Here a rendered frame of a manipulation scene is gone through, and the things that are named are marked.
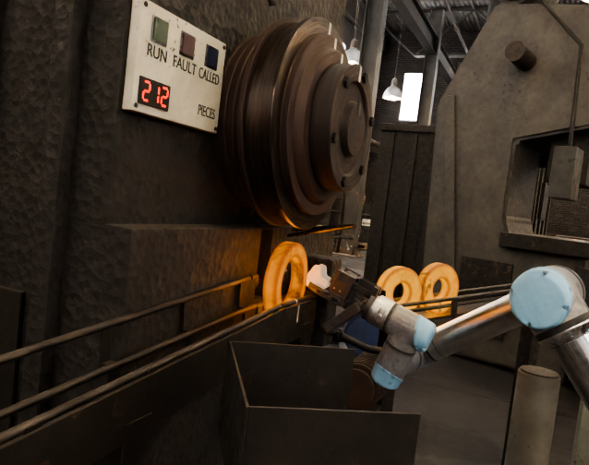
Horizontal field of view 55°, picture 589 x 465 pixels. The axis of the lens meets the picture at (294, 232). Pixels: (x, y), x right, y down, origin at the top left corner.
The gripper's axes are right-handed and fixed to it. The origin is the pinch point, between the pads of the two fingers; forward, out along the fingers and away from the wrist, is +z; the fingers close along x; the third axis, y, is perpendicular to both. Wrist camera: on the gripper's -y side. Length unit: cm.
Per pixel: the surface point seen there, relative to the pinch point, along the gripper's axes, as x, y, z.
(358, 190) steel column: -837, -35, 256
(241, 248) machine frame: 24.2, 5.8, 7.0
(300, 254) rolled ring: 9.8, 7.6, -0.8
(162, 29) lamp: 54, 41, 22
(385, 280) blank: -25.6, 4.5, -14.8
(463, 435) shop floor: -122, -60, -56
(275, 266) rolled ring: 20.7, 5.1, -0.6
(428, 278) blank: -39.0, 8.4, -23.8
